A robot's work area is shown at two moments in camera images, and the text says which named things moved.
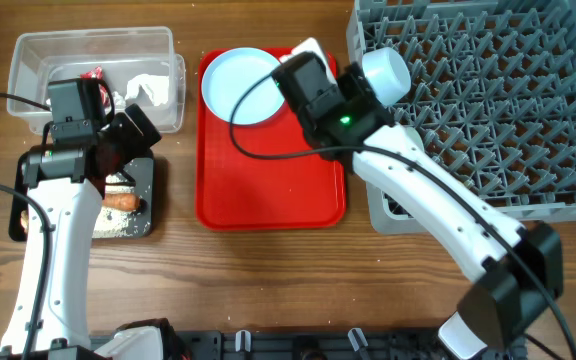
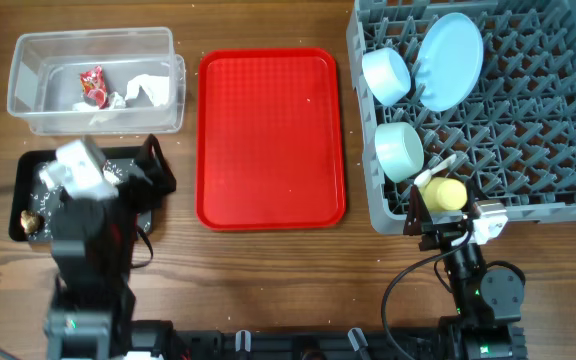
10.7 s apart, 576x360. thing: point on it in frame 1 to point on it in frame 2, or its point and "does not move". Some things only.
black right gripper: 354,86 to 419,222
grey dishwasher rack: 511,94 does not move
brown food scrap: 24,220 does not move
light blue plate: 230,74 to 449,61
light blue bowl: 387,74 does not move
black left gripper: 136,143 to 145,190
